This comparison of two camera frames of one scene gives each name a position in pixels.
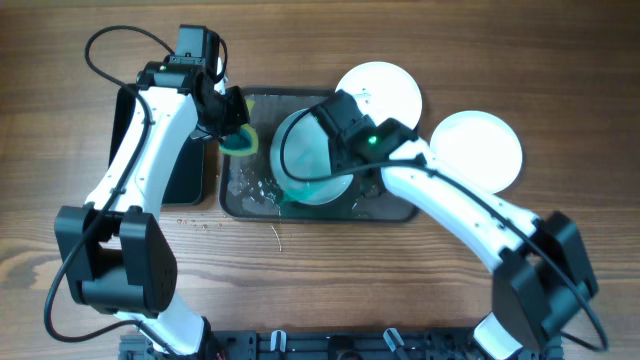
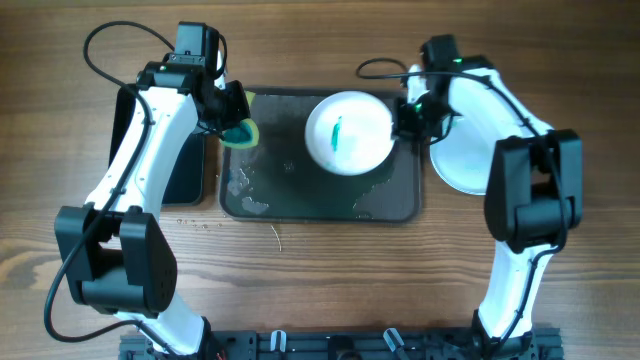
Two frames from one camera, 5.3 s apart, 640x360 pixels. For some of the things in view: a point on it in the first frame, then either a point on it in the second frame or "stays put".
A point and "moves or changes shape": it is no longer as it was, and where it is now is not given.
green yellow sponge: (243, 141) moves or changes shape
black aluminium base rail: (325, 344) stays put
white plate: (383, 91) moves or changes shape
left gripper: (236, 115) stays put
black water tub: (185, 184) stays put
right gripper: (339, 159) → (399, 127)
